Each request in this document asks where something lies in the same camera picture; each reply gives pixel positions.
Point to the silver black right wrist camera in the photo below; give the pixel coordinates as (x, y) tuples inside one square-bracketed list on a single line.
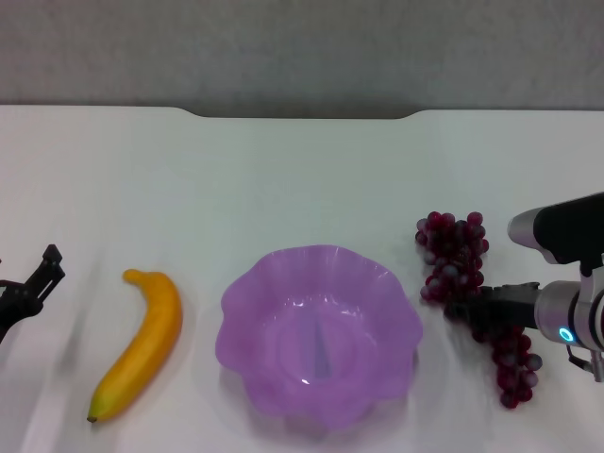
[(566, 226)]

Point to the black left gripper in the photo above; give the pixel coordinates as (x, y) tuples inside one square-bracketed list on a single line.
[(16, 307)]

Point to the purple ruffled plastic bowl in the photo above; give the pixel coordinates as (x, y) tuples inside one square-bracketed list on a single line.
[(283, 377)]

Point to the yellow banana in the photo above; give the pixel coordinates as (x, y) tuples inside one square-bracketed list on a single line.
[(151, 330)]

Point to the dark red grape bunch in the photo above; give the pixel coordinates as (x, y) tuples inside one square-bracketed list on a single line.
[(448, 245)]

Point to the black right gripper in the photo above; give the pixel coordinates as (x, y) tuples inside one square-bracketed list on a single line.
[(512, 307)]

